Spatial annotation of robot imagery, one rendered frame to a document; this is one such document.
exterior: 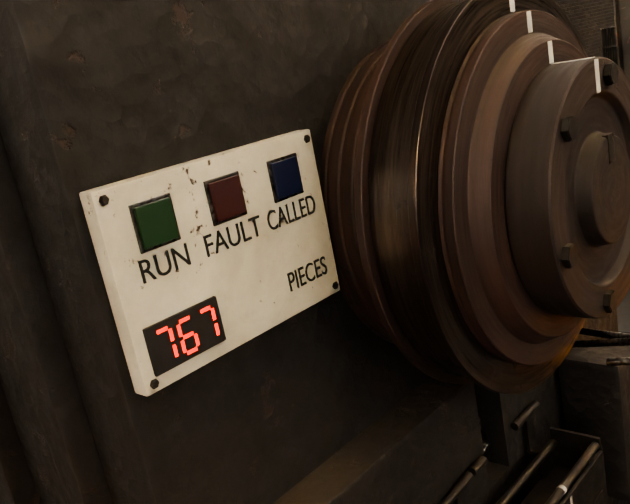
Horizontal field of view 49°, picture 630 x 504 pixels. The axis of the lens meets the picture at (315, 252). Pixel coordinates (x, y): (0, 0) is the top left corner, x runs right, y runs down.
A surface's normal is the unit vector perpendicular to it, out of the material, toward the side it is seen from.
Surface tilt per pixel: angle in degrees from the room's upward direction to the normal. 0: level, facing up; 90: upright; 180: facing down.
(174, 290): 90
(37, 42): 90
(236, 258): 90
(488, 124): 57
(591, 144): 27
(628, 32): 90
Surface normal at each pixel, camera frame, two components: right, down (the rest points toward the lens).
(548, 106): -0.56, -0.54
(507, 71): -0.11, -0.58
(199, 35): 0.73, 0.04
